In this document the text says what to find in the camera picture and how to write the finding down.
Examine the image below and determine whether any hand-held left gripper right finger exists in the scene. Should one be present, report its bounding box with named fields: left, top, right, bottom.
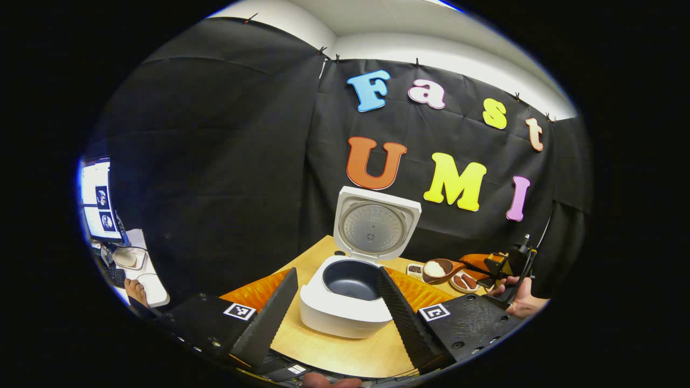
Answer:
left=376, top=266, right=522, bottom=373

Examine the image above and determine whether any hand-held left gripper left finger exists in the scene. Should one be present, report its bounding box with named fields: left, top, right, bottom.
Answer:
left=154, top=268, right=299, bottom=370

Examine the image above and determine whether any brown wooden spoon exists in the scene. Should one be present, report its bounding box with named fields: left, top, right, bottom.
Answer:
left=422, top=258, right=467, bottom=285

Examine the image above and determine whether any white rice cooker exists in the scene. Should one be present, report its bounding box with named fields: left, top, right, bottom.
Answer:
left=299, top=186, right=422, bottom=339

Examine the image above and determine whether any round white plate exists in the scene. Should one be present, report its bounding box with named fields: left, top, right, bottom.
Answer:
left=450, top=269, right=480, bottom=293

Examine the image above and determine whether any white side desk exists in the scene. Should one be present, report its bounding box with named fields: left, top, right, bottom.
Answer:
left=92, top=229, right=170, bottom=308

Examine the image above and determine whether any black backdrop cloth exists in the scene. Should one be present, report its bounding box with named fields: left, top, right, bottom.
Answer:
left=81, top=16, right=594, bottom=302

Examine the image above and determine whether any computer monitor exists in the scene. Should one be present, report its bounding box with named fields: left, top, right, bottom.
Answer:
left=81, top=157, right=127, bottom=243

